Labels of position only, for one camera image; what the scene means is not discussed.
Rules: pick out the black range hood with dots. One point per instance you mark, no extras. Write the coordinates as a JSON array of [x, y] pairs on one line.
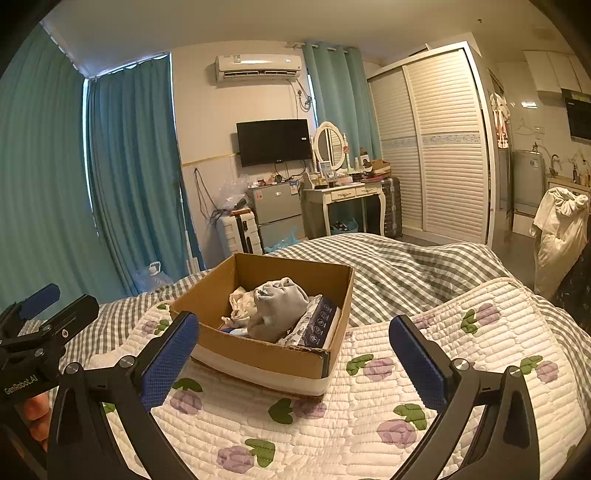
[[579, 115]]

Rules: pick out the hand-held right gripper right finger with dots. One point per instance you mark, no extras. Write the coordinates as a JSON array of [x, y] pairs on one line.
[[415, 360]]

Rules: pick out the person's left hand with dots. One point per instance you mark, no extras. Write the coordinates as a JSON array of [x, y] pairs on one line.
[[37, 410]]

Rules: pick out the hanging pink clothes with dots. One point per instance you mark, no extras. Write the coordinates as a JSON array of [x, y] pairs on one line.
[[499, 120]]

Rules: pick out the narrow teal curtain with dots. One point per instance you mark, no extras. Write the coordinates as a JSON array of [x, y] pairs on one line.
[[341, 101]]

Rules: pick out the kitchen faucet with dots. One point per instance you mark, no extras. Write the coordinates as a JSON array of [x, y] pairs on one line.
[[555, 164]]

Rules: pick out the clear plastic bag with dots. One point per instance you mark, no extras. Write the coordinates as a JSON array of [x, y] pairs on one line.
[[233, 194]]

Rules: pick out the white oval vanity mirror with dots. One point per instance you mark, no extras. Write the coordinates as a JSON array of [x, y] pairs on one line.
[[328, 145]]

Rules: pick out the white dressing table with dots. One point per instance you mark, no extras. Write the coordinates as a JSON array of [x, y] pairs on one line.
[[341, 194]]

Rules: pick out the black wall television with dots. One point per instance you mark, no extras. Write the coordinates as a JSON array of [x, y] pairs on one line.
[[273, 142]]

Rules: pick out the large water bottle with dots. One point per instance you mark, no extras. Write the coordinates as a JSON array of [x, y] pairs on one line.
[[154, 279]]

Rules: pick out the dark floral garment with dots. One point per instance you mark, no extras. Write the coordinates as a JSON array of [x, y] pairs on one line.
[[577, 300]]

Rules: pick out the wide teal curtain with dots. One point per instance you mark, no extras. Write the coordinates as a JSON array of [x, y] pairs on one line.
[[41, 184]]

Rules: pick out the white louvred wardrobe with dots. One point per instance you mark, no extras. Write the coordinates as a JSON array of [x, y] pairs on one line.
[[438, 152]]

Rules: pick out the grey appliance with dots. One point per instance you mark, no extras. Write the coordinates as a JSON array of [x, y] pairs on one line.
[[528, 184]]

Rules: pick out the small cardboard box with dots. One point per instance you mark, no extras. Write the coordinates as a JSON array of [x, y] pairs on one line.
[[378, 168]]

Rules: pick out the cream cloth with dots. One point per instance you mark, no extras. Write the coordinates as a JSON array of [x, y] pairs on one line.
[[242, 304]]

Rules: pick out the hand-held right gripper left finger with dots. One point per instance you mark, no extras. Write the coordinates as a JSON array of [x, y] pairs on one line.
[[173, 355]]

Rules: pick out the white kitchen cabinets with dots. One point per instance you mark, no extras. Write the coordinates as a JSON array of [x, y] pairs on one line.
[[551, 71]]

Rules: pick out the brown cardboard box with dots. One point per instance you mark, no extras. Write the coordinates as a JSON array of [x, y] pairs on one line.
[[203, 300]]

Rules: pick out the white sock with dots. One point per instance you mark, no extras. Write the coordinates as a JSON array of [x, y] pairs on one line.
[[277, 309]]

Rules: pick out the white suitcase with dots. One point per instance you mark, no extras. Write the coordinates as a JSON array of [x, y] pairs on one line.
[[238, 235]]

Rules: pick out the white air conditioner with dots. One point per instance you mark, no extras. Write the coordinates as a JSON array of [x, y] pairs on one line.
[[258, 69]]

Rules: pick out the blue cloth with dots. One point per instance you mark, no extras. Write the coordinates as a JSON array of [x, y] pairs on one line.
[[233, 330]]

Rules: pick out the silver suitcase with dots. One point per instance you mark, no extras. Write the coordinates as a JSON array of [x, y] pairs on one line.
[[391, 207]]

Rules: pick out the silver mini fridge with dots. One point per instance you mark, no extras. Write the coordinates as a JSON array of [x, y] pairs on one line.
[[276, 207]]

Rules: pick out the blue plastic bag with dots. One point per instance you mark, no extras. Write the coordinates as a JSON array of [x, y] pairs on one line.
[[286, 242]]

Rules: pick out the blue basket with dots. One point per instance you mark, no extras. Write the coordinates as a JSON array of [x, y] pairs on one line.
[[344, 227]]

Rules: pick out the floral quilted blanket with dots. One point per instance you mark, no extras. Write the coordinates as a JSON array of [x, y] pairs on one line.
[[369, 415]]

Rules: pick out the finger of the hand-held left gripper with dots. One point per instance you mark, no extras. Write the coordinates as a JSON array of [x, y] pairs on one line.
[[39, 297], [76, 311]]

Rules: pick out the white garment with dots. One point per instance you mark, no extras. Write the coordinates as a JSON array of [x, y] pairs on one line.
[[556, 240]]

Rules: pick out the floral tissue pack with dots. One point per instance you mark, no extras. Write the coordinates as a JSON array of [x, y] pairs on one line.
[[316, 321]]

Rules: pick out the grey checked duvet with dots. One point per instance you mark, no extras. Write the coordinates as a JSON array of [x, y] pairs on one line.
[[415, 267]]

